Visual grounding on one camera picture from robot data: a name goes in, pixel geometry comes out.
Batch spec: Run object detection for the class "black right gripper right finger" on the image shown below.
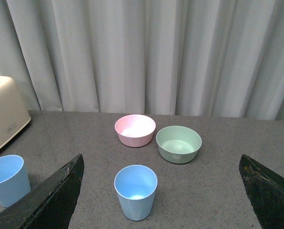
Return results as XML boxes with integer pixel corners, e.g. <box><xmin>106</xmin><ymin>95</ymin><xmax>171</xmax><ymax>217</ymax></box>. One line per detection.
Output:
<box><xmin>239</xmin><ymin>155</ymin><xmax>284</xmax><ymax>229</ymax></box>

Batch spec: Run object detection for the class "cream white toaster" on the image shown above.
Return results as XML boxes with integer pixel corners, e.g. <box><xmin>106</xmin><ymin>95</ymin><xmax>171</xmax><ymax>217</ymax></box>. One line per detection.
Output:
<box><xmin>0</xmin><ymin>76</ymin><xmax>31</xmax><ymax>149</ymax></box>

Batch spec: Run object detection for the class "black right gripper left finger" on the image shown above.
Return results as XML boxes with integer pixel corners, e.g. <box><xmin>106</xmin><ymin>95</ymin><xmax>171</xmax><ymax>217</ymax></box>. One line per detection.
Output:
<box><xmin>0</xmin><ymin>154</ymin><xmax>84</xmax><ymax>229</ymax></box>

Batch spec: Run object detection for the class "green plastic bowl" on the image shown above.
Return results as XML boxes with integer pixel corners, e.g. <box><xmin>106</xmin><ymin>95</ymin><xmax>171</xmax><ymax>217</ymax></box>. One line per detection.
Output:
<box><xmin>156</xmin><ymin>125</ymin><xmax>202</xmax><ymax>164</ymax></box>

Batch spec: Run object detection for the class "blue plastic cup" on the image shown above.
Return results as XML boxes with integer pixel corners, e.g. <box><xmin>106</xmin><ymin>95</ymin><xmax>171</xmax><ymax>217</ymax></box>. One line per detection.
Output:
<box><xmin>0</xmin><ymin>155</ymin><xmax>31</xmax><ymax>208</ymax></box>
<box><xmin>114</xmin><ymin>165</ymin><xmax>158</xmax><ymax>221</ymax></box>

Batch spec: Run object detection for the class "pink plastic bowl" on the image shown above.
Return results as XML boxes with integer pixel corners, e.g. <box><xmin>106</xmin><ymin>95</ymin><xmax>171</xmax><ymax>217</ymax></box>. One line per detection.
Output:
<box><xmin>114</xmin><ymin>114</ymin><xmax>156</xmax><ymax>147</ymax></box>

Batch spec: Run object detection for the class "grey curtain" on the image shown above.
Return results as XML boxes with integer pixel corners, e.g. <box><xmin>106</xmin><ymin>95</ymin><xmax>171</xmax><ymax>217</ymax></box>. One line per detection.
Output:
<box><xmin>0</xmin><ymin>0</ymin><xmax>284</xmax><ymax>120</ymax></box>

